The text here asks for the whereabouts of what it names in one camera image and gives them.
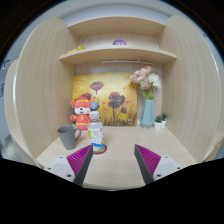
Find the grey ceramic mug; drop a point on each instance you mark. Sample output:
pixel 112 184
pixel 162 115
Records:
pixel 67 137

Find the clear plastic drink bottle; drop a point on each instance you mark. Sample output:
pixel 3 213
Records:
pixel 96 133

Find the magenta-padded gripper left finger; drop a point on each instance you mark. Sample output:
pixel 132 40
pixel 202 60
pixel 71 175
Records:
pixel 76 163

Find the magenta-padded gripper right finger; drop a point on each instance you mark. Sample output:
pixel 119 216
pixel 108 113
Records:
pixel 150 163

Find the wooden shelf unit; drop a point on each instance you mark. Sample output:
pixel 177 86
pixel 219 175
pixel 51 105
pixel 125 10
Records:
pixel 116 53

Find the pale teal faceted vase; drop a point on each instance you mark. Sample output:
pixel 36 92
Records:
pixel 148 115

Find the small potted green plant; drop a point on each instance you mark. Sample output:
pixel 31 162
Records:
pixel 164 118
pixel 158 124

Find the yellow poppy flower painting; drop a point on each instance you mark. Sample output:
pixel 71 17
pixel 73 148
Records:
pixel 113 86

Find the pink and white flower bouquet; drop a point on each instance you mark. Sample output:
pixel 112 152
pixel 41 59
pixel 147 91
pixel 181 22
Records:
pixel 145 78

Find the red plush tiger toy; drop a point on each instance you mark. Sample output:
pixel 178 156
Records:
pixel 81 115

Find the white light bar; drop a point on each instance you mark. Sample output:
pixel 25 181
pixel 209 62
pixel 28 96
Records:
pixel 126 62

